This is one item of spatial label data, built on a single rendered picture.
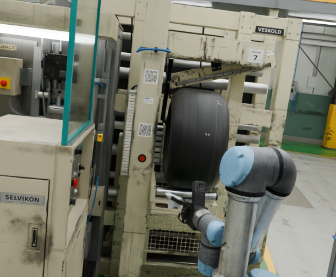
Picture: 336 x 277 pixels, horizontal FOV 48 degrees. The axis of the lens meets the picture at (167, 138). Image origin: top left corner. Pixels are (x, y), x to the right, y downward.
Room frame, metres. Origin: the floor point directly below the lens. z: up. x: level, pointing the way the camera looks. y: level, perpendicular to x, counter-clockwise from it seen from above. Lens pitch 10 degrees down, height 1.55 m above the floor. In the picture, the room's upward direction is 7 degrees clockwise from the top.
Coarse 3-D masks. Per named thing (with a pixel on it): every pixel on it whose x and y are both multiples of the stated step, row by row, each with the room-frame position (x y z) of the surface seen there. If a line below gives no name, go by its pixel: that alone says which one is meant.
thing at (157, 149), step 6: (162, 126) 2.47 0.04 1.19; (162, 132) 2.46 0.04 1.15; (156, 138) 2.47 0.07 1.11; (162, 138) 2.48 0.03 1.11; (156, 144) 2.46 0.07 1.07; (162, 144) 2.46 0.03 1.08; (156, 150) 2.47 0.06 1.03; (162, 150) 2.46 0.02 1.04; (156, 156) 2.46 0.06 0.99; (156, 162) 2.47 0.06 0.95
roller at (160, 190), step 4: (160, 188) 2.00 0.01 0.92; (164, 188) 2.01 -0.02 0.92; (168, 188) 2.01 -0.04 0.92; (172, 188) 2.02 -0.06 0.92; (156, 192) 2.00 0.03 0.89; (160, 192) 1.99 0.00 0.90; (164, 192) 1.99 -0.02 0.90; (172, 192) 1.99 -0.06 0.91; (176, 192) 2.00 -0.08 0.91; (180, 192) 2.00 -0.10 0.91; (184, 192) 2.00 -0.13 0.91; (188, 192) 2.00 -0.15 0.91; (208, 192) 2.02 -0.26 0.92; (212, 192) 2.03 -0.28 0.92; (216, 192) 2.04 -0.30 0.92; (180, 196) 2.00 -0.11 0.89; (184, 196) 2.00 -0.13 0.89; (188, 196) 2.00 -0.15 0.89; (208, 196) 2.01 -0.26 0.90; (212, 196) 2.01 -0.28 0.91; (216, 196) 2.01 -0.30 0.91; (212, 200) 2.02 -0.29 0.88; (216, 200) 2.02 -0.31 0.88
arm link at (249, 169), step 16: (224, 160) 1.08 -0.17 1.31; (240, 160) 1.02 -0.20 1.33; (256, 160) 1.03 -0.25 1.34; (272, 160) 1.05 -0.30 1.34; (224, 176) 1.06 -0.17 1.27; (240, 176) 1.01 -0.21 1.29; (256, 176) 1.02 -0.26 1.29; (272, 176) 1.04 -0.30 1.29; (240, 192) 1.03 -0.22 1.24; (256, 192) 1.02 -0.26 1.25; (240, 208) 1.04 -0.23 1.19; (256, 208) 1.06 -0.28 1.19; (224, 224) 1.08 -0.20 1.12; (240, 224) 1.04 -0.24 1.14; (224, 240) 1.06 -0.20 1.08; (240, 240) 1.04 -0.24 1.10; (224, 256) 1.05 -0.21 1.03; (240, 256) 1.04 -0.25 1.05; (224, 272) 1.05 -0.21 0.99; (240, 272) 1.04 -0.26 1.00
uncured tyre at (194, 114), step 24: (192, 96) 2.02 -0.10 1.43; (216, 96) 2.06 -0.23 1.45; (168, 120) 2.34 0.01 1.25; (192, 120) 1.91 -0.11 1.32; (216, 120) 1.92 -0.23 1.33; (168, 144) 2.36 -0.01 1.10; (192, 144) 1.87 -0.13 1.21; (216, 144) 1.88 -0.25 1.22; (168, 168) 1.93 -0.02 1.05; (192, 168) 1.89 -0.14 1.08; (216, 168) 1.90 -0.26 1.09
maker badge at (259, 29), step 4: (256, 28) 2.68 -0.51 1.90; (260, 28) 2.68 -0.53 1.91; (264, 28) 2.68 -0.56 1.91; (268, 28) 2.68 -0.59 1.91; (272, 28) 2.68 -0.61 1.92; (276, 28) 2.69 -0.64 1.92; (260, 32) 2.68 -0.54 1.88; (264, 32) 2.68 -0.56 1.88; (268, 32) 2.68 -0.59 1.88; (272, 32) 2.69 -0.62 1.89; (276, 32) 2.69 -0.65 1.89; (280, 32) 2.69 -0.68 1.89
